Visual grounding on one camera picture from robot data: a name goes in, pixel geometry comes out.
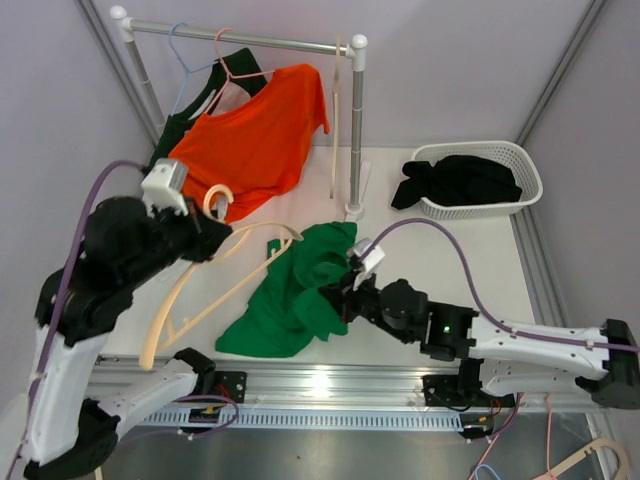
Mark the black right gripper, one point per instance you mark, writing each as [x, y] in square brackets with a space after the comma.
[343, 293]

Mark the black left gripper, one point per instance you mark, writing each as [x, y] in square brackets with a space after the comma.
[207, 235]

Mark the beige plastic hanger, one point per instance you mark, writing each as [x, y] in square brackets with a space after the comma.
[191, 305]
[335, 91]

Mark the black t shirt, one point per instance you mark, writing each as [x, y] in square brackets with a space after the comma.
[456, 180]

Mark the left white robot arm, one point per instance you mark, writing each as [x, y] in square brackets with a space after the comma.
[68, 434]

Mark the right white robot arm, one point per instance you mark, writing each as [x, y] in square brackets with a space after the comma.
[499, 358]

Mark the orange t shirt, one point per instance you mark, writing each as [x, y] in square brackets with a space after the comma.
[259, 149]

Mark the blue hanger on floor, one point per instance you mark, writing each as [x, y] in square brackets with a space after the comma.
[482, 469]

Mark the dark green t shirt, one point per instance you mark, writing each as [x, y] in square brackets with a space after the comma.
[177, 125]

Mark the beige hanger on floor right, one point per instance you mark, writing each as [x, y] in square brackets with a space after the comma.
[621, 470]

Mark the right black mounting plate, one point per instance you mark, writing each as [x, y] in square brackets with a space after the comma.
[444, 391]

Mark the black mounting plate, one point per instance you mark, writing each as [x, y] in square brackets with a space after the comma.
[444, 391]
[230, 384]

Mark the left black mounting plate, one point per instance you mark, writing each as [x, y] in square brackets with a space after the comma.
[230, 384]

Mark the white plastic basket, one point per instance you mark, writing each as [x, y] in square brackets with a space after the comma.
[505, 153]

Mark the silver clothes rack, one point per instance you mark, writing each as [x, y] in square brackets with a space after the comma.
[355, 51]

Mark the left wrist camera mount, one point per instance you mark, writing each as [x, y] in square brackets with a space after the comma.
[162, 186]

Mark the white slotted cable duct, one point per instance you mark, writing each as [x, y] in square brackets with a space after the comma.
[300, 419]

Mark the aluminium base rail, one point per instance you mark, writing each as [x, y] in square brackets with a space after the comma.
[317, 386]

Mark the blue wire hanger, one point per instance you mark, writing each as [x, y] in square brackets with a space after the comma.
[188, 71]

